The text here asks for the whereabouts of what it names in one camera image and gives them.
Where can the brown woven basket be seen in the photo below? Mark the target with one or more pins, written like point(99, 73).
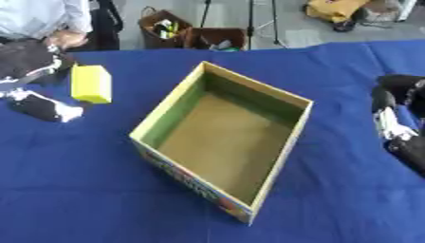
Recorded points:
point(163, 29)

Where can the person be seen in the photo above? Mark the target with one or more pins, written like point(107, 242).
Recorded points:
point(39, 19)

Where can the yellow bag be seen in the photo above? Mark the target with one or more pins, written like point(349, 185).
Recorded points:
point(334, 9)

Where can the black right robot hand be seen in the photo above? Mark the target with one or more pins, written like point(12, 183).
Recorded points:
point(407, 91)

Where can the black tripod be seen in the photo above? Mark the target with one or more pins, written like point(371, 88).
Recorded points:
point(250, 22)

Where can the brown open bin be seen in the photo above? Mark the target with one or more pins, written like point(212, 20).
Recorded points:
point(214, 38)

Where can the open cardboard box green inside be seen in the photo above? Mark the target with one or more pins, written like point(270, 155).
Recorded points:
point(224, 139)

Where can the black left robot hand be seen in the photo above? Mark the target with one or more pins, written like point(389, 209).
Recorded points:
point(26, 60)

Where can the yellow rectangular block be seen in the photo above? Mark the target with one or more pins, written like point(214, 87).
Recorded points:
point(91, 83)

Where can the person's hand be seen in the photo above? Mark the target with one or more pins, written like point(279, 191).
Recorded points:
point(67, 39)

